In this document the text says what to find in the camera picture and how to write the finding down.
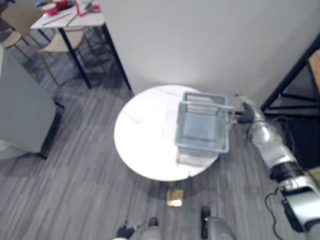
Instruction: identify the grey-blue plastic basket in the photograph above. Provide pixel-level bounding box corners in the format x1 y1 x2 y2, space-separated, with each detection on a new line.
174 91 237 166

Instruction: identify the tan chair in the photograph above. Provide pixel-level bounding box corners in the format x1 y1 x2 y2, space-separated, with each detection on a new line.
37 26 101 86
0 3 45 52

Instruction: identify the thin wooden stick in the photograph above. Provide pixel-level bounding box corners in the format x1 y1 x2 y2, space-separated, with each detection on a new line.
41 12 73 26

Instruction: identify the gold table base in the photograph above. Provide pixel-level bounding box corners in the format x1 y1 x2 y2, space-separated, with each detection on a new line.
166 189 184 208

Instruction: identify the right dark robot foot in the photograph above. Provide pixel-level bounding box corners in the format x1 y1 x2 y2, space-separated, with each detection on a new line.
201 205 212 219

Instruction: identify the black metal rack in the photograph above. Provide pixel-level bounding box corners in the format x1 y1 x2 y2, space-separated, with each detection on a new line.
259 32 320 120

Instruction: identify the right silver robot leg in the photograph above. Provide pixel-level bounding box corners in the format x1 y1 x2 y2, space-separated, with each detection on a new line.
199 215 236 240

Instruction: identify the left silver robot leg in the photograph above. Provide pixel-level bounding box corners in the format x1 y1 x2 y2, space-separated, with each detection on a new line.
137 224 164 240

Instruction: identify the red bowl white rim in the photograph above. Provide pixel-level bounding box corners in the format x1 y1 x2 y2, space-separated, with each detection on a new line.
41 2 59 17

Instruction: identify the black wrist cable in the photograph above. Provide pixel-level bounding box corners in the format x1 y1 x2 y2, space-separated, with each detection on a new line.
271 117 297 153

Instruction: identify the round white marble table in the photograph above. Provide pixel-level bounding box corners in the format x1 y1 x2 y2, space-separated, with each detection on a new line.
113 84 227 182

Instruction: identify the black elbow cable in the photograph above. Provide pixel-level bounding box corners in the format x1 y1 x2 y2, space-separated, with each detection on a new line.
264 186 285 235

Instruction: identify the wooden rack board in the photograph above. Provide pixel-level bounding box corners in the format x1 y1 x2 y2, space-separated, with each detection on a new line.
307 49 320 94

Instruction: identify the square white table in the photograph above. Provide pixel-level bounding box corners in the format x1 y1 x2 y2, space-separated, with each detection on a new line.
30 0 133 91

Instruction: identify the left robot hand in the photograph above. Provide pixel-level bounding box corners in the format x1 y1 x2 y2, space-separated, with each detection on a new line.
116 219 144 239

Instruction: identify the red strap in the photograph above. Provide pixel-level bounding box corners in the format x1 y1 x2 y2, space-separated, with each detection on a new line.
74 0 88 18

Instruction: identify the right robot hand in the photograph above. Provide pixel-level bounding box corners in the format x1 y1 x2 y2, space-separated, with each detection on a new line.
238 96 259 125

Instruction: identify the silver robot leg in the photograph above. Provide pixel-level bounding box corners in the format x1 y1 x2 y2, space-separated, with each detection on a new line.
137 224 164 240
199 215 236 240

